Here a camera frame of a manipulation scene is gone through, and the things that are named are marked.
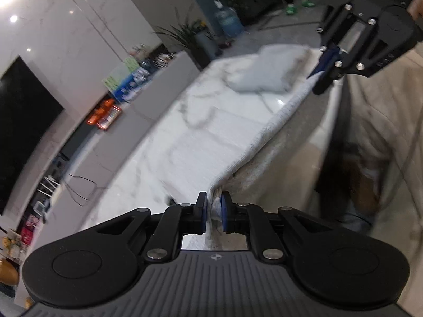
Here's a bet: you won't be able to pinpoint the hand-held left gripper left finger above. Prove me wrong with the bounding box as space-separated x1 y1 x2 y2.
95 191 209 261

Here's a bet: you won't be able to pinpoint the potted green plant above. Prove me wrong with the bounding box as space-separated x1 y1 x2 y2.
155 19 223 67

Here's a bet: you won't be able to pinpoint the teddy bear in basket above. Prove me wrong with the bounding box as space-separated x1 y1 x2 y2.
0 230 24 259

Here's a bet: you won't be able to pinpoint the white router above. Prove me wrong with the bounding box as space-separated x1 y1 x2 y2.
39 176 61 203

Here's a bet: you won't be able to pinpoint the light grey hoodie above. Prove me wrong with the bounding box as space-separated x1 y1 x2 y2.
162 69 338 250

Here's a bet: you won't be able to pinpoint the blue water jug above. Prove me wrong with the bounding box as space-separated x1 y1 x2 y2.
214 6 244 39

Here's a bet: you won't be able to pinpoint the black cables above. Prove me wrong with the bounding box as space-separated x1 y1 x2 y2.
67 173 110 206

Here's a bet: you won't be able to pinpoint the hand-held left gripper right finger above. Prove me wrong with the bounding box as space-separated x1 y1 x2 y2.
220 191 335 261

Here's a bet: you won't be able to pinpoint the person's beige jacket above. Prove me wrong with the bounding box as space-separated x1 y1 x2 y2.
344 38 423 304

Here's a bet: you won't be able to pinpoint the black television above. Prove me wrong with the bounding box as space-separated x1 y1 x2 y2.
0 56 65 217

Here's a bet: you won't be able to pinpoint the red gift box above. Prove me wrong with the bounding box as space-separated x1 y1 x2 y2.
21 214 44 245

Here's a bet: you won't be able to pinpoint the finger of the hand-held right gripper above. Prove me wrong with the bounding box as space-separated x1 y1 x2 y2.
311 44 406 95
308 4 347 80

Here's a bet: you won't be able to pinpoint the golden bowl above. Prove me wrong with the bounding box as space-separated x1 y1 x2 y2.
0 259 19 286

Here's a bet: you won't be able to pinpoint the orange box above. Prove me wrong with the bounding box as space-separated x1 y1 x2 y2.
87 98 123 131

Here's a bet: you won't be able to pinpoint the person's blue jeans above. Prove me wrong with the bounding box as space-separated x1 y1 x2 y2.
340 205 375 236

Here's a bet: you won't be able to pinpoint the stack of blue white boxes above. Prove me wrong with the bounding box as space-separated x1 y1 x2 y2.
102 55 153 104

